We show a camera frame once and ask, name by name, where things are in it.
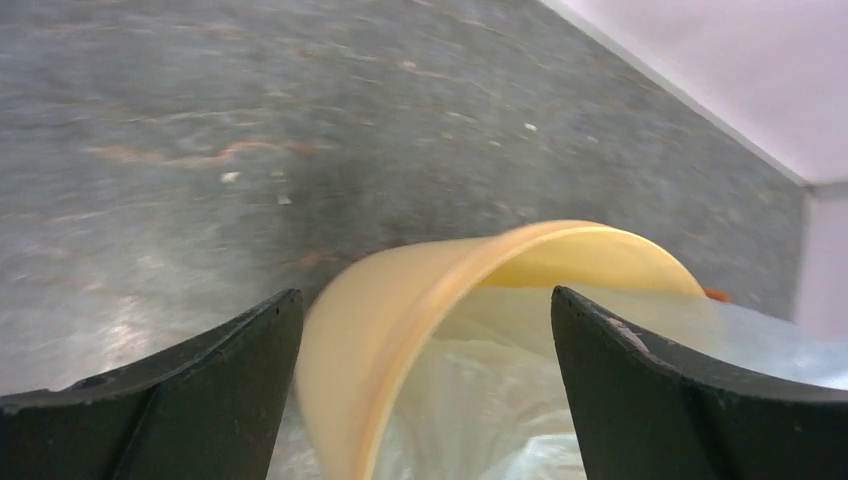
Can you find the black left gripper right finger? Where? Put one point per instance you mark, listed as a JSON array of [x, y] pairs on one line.
[[646, 407]]

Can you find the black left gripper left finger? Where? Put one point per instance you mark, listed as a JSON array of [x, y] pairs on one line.
[[209, 407]]

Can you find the light blue plastic trash bag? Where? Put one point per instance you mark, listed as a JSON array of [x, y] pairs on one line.
[[485, 399]]

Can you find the yellow capybara trash bin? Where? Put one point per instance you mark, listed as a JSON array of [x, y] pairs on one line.
[[364, 331]]

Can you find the orange compartment tray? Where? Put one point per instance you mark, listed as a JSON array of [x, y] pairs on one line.
[[716, 295]]

